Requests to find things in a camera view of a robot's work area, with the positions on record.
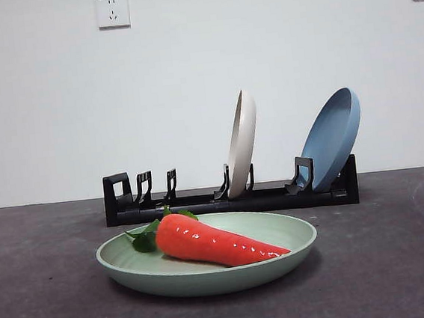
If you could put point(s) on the orange plastic carrot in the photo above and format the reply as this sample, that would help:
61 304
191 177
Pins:
205 242

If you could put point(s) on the green plate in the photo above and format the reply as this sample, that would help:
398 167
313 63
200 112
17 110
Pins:
208 279

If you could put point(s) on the cream plate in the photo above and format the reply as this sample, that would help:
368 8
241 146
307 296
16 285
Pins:
243 148

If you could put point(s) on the black plate rack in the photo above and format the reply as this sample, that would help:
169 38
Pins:
276 202

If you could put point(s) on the blue plate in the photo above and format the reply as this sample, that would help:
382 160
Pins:
332 136

